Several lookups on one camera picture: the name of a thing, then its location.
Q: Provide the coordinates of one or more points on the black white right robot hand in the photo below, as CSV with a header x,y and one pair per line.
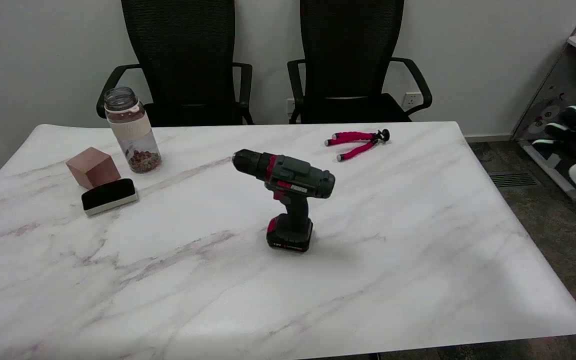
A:
x,y
575,131

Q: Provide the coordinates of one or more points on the dark green red power screwdriver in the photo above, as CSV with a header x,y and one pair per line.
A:
x,y
293,176

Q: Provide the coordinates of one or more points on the metal floor vent grille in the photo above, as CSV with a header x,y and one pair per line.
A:
x,y
513,179

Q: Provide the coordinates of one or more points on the pink flexible mini tripod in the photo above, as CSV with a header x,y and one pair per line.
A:
x,y
355,142

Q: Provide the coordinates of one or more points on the black mesh office chair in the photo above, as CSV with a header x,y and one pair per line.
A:
x,y
183,55
350,55

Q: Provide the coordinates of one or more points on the clear bottle with beige sleeve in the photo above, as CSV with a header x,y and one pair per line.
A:
x,y
133,135

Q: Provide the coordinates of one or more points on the black white board eraser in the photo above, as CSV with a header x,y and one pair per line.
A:
x,y
108,195

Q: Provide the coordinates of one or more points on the brown wooden cube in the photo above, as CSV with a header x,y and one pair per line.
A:
x,y
93,167

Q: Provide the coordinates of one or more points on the white wall power socket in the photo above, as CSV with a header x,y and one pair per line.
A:
x,y
290,106
411,99

